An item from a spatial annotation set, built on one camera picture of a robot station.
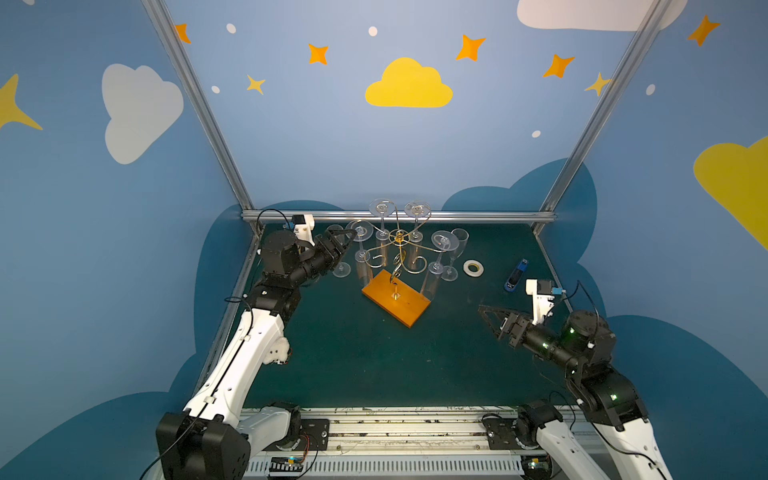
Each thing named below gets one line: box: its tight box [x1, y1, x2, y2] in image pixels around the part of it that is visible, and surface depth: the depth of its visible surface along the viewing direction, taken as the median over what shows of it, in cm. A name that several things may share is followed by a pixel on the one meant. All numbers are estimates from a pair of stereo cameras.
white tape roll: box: [463, 259, 485, 278], surface depth 110 cm
